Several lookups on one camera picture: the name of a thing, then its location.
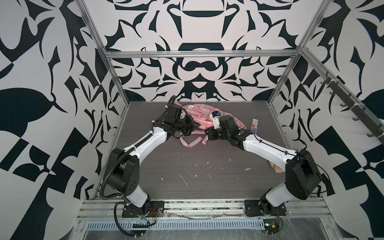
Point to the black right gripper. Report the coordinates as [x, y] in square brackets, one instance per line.
[211, 134]

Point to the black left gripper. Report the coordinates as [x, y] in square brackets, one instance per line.
[192, 125]

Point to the pink student backpack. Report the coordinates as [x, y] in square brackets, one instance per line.
[201, 113]

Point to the peach pencil pouch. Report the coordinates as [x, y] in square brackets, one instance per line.
[276, 168]

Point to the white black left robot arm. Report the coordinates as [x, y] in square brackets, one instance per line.
[122, 173]

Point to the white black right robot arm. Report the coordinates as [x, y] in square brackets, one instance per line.
[302, 174]

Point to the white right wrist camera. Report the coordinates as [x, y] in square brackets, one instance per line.
[215, 116]

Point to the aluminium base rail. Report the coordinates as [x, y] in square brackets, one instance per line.
[196, 214]

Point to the black wall hook rail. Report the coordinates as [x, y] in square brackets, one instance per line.
[350, 102]

